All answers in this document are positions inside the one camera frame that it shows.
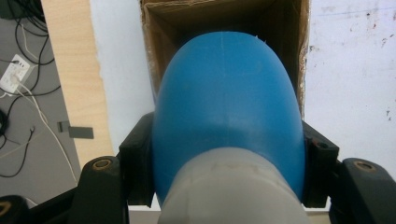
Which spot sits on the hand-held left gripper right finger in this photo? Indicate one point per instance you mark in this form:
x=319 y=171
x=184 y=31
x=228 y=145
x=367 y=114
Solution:
x=319 y=168

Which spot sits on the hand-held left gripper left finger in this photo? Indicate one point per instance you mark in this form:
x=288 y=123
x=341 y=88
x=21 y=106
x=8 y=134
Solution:
x=137 y=155

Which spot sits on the blue plastic bottle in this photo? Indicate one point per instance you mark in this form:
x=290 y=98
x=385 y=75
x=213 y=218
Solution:
x=227 y=118

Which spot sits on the blue cardboard box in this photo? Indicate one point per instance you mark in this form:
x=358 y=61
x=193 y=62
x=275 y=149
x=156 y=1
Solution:
x=174 y=25

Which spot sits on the black tape strip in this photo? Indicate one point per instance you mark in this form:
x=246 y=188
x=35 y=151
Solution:
x=79 y=132

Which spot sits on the wooden table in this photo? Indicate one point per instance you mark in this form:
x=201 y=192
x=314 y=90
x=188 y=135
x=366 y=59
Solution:
x=77 y=77

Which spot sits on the white power strip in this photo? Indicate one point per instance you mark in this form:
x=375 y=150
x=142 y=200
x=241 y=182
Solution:
x=14 y=73

